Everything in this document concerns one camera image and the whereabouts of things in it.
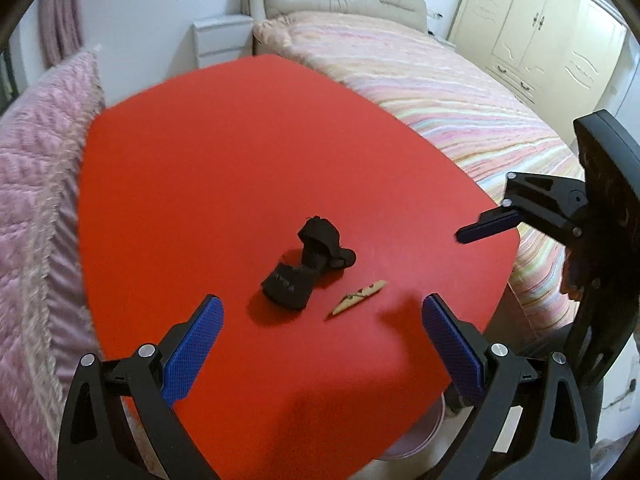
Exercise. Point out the pink quilted cover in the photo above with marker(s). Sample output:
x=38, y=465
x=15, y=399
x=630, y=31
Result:
x=35, y=200

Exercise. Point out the wooden clothespin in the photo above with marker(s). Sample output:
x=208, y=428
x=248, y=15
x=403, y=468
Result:
x=357, y=299

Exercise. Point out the pink curtain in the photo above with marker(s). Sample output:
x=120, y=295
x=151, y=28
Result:
x=62, y=20

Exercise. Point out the wall socket beside headboard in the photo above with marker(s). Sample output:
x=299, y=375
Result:
x=434, y=22

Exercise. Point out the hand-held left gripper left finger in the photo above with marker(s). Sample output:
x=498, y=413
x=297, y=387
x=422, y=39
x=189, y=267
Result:
x=192, y=350

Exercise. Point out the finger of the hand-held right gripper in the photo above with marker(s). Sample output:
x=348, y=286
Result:
x=487, y=225

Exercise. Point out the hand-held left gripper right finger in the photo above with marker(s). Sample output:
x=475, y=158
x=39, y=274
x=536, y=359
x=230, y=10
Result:
x=452, y=347

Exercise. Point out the cream wardrobe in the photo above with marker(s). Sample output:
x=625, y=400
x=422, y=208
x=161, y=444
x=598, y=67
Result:
x=540, y=35

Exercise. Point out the pink waste bin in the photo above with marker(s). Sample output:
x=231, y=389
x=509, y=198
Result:
x=425, y=435

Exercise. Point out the red table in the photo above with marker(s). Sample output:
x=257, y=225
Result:
x=225, y=160

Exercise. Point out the black sock bundle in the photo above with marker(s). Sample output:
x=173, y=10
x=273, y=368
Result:
x=305, y=265

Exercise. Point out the bed with striped blanket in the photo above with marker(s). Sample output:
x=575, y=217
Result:
x=450, y=100

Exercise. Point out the white nightstand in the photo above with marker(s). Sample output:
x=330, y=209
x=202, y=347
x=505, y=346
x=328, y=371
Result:
x=222, y=40

